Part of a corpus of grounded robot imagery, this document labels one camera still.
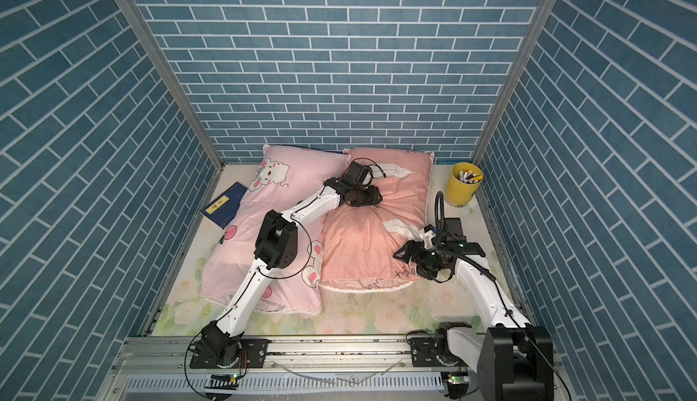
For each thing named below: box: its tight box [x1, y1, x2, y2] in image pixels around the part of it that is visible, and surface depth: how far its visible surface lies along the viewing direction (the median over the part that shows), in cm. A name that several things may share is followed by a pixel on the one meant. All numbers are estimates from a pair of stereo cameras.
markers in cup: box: [459, 169, 483, 185], surface depth 102 cm
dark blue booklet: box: [199, 181, 248, 230], surface depth 107 cm
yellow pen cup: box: [444, 161, 484, 208], surface depth 102 cm
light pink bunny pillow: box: [201, 145, 347, 308], surface depth 95 cm
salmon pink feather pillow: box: [319, 147, 434, 291], surface depth 90 cm
